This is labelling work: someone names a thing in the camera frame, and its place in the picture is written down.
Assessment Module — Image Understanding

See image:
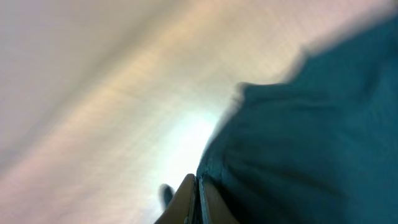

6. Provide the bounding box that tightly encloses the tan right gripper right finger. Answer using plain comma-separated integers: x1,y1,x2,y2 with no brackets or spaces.
199,175,239,224

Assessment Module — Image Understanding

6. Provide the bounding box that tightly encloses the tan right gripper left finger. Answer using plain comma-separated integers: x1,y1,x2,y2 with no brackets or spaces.
155,174,195,224

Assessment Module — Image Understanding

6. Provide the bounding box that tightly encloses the black t-shirt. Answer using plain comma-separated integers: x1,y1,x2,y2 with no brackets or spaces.
197,17,397,223

